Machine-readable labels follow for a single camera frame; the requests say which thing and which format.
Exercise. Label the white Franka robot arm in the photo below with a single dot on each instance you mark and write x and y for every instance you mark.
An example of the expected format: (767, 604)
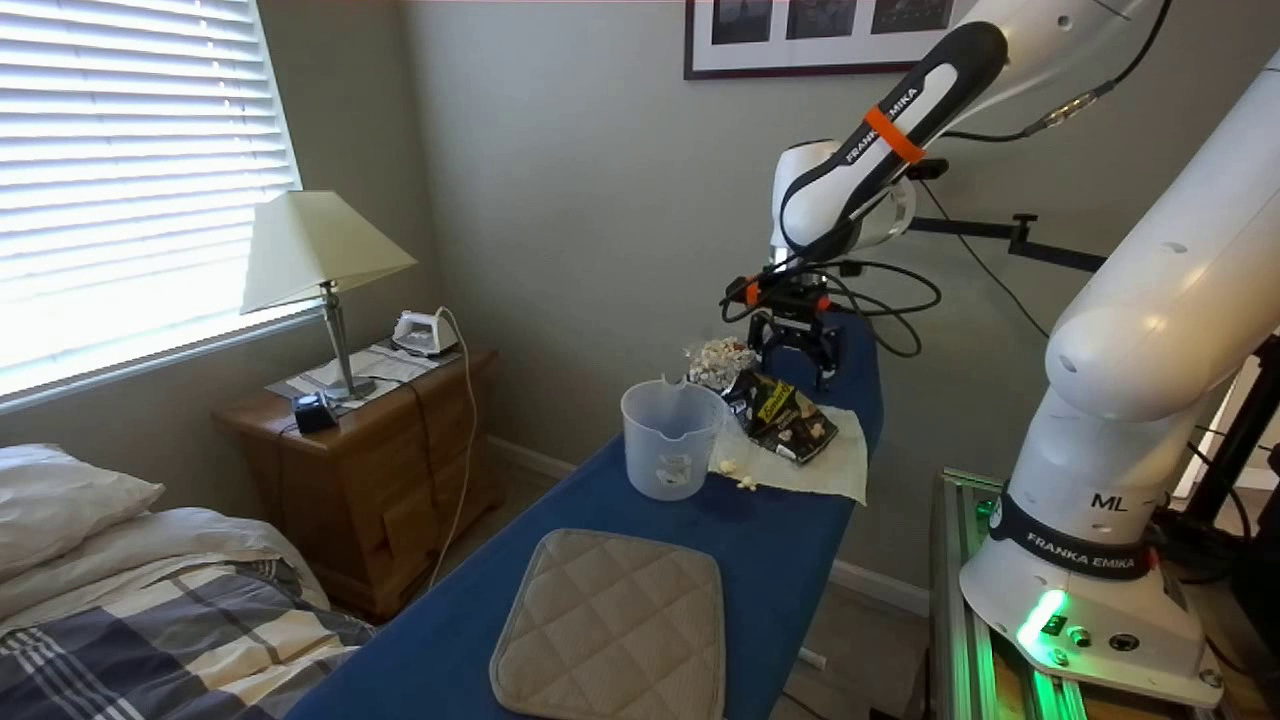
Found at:
(1160, 346)

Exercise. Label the clear plastic measuring cup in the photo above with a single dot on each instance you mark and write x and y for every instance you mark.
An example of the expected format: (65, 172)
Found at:
(671, 443)

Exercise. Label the small black clock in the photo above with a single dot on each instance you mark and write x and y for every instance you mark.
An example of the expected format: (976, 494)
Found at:
(319, 413)

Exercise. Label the white cloth towel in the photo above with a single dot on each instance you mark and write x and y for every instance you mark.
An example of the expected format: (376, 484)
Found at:
(824, 472)

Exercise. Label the clear rectangular plastic container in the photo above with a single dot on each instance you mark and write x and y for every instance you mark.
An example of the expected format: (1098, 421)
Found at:
(712, 361)

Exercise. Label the table lamp with cream shade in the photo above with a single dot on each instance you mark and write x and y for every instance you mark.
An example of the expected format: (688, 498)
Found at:
(322, 242)

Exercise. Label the black popcorn snack packet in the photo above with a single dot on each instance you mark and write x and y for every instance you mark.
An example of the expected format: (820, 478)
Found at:
(785, 421)

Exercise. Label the white window blinds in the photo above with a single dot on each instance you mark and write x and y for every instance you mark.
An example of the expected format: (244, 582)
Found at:
(132, 161)

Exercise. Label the loose popcorn piece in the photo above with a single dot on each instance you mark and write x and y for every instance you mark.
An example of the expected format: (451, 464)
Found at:
(747, 482)
(725, 470)

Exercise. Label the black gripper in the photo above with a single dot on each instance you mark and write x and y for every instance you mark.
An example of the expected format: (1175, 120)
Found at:
(803, 321)

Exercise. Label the papers on nightstand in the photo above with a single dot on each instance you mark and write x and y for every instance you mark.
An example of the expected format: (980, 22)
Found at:
(383, 364)

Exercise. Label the white pillow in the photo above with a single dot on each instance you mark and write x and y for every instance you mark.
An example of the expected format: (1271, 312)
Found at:
(63, 503)

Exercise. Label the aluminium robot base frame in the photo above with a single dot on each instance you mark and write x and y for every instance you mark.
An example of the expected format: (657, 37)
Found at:
(964, 643)

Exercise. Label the small white device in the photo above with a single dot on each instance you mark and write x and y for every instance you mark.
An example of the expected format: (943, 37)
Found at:
(427, 339)

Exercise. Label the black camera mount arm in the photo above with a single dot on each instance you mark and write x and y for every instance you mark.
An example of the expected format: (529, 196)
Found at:
(1014, 237)

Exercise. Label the black framed wall picture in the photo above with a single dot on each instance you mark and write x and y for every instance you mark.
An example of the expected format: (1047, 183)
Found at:
(803, 35)

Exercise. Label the blue ironing board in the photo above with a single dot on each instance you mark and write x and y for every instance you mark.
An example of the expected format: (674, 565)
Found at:
(455, 625)

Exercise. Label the wooden nightstand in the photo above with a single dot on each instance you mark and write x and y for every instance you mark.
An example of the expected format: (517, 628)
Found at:
(362, 505)

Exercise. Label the beige quilted pot holder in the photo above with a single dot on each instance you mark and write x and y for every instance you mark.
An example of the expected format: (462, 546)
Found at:
(605, 625)

